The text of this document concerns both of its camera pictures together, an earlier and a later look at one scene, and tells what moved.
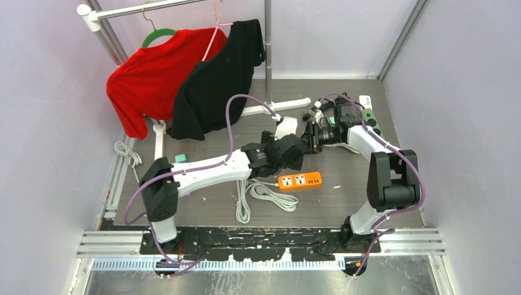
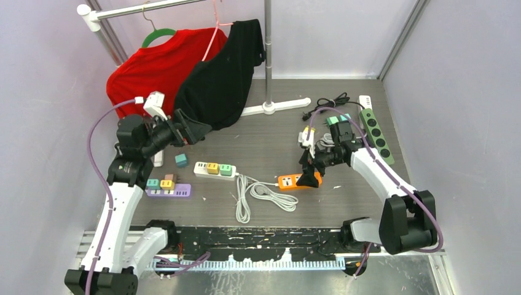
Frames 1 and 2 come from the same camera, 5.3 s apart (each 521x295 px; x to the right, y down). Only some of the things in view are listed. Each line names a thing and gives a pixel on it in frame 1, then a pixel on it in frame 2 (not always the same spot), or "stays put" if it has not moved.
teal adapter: x=180 y=158 stays put
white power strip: x=365 y=101 stays put
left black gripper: x=268 y=139 -> x=193 y=131
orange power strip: x=300 y=180 stays put
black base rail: x=265 y=243 stays put
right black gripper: x=312 y=137 -> x=308 y=178
